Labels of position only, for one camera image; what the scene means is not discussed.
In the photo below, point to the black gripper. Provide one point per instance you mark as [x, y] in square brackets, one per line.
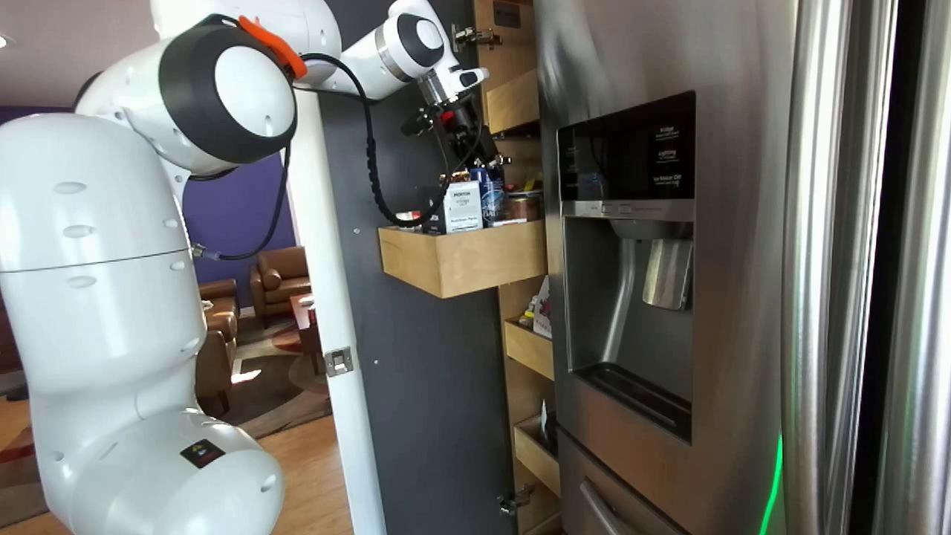
[453, 128]

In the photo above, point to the wooden pull-out pantry drawer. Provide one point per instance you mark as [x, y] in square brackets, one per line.
[545, 518]
[529, 352]
[511, 104]
[535, 462]
[463, 260]

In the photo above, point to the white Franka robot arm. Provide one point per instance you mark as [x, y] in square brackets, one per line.
[98, 297]

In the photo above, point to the pull-out pantry shelves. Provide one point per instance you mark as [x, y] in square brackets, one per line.
[508, 53]

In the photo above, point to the blue can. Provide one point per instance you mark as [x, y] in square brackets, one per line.
[490, 197]

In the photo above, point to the white food box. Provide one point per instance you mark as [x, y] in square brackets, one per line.
[462, 209]

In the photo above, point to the dark bottle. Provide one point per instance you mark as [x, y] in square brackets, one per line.
[432, 214]

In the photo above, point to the metal door hinge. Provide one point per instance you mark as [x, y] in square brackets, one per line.
[480, 37]
[511, 506]

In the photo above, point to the brown jar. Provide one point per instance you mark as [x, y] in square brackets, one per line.
[521, 206]

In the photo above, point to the small red white jar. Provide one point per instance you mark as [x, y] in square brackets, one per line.
[408, 221]

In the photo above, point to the fridge water ice dispenser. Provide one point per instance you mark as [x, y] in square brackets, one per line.
[633, 157]

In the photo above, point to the brown leather armchair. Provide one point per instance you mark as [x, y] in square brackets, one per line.
[279, 276]

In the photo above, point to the dark pantry cabinet door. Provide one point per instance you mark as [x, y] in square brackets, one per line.
[426, 397]

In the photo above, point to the low coffee table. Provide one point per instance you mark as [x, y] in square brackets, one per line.
[278, 347]

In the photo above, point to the stainless steel refrigerator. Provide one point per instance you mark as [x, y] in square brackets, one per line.
[731, 297]

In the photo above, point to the brown leather sofa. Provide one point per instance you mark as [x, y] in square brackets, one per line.
[217, 367]

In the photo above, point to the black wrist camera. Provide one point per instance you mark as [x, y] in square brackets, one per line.
[416, 120]

